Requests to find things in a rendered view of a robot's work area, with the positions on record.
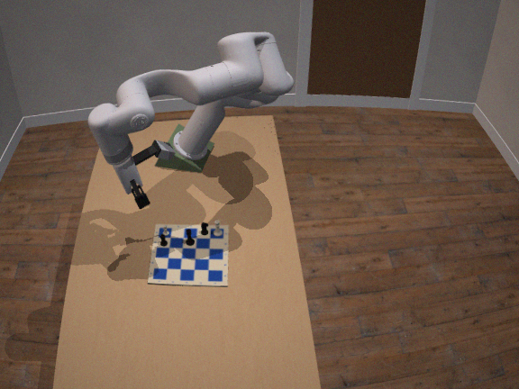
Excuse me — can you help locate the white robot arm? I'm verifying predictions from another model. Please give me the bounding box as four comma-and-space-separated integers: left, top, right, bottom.
88, 32, 294, 164

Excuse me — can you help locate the blue and white chessboard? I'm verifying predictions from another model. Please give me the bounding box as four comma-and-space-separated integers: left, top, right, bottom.
148, 224, 229, 287

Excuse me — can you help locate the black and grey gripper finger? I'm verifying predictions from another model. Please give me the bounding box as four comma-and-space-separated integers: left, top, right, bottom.
130, 179, 150, 209

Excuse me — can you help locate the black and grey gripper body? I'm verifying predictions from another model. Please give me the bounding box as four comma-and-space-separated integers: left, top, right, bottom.
106, 146, 142, 195

